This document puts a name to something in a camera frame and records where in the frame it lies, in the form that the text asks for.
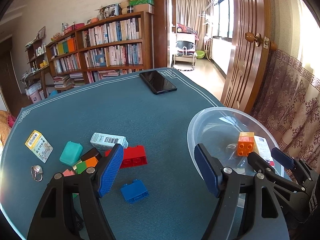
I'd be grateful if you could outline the black smartphone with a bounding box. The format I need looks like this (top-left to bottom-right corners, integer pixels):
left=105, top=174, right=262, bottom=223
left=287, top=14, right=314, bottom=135
left=139, top=70, right=177, bottom=95

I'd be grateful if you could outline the patterned purple curtain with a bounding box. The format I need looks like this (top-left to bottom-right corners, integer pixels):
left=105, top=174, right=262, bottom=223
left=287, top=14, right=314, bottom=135
left=252, top=50, right=319, bottom=172

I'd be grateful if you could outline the blue toy block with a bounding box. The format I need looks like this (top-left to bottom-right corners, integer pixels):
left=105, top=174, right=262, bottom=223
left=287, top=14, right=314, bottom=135
left=120, top=179, right=149, bottom=204

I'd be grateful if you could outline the green pink toy block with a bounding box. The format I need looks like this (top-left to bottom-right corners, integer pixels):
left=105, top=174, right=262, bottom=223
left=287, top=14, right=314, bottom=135
left=62, top=169, right=79, bottom=198

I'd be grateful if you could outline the brown silver lipstick tube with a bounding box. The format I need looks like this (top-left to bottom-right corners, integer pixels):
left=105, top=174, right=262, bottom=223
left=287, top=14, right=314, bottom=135
left=80, top=147, right=102, bottom=161

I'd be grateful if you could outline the teal table mat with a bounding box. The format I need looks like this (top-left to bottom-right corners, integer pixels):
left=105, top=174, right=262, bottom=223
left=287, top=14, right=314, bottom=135
left=0, top=67, right=293, bottom=240

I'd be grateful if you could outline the green orange toy block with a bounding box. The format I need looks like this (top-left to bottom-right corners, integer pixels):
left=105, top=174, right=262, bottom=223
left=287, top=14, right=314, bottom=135
left=72, top=157, right=98, bottom=174

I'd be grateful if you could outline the white red medicine box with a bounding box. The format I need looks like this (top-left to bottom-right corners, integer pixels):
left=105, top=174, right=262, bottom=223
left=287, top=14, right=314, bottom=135
left=254, top=135, right=275, bottom=167

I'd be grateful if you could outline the small wooden shelf desk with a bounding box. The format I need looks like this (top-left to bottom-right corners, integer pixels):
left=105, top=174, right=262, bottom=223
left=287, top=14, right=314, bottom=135
left=21, top=34, right=50, bottom=98

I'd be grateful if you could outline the teal plastic case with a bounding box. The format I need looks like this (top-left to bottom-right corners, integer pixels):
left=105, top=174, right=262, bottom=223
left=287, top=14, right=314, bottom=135
left=59, top=141, right=83, bottom=166

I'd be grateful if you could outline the orange yellow toy block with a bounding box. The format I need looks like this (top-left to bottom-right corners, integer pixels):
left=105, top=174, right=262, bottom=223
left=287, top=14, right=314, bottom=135
left=236, top=132, right=254, bottom=157

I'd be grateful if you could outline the wooden bookshelf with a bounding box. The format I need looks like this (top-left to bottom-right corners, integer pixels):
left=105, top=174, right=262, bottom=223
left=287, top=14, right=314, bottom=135
left=46, top=11, right=153, bottom=91

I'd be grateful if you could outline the red long toy block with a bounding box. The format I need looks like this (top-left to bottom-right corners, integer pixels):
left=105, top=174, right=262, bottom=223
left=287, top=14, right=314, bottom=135
left=103, top=144, right=148, bottom=169

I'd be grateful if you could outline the clear plastic bowl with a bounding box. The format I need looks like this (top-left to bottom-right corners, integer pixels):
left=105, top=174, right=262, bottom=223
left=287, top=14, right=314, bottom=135
left=187, top=107, right=278, bottom=176

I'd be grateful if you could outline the yellow white medicine box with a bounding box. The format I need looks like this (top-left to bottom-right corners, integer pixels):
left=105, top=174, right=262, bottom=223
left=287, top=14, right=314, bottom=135
left=25, top=130, right=53, bottom=163

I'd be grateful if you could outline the white barcode medicine box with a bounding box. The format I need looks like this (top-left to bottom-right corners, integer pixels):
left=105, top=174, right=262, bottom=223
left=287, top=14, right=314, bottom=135
left=90, top=132, right=129, bottom=151

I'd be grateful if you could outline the wooden door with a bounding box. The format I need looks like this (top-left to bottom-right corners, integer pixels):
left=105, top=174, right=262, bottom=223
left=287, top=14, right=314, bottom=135
left=221, top=0, right=277, bottom=114

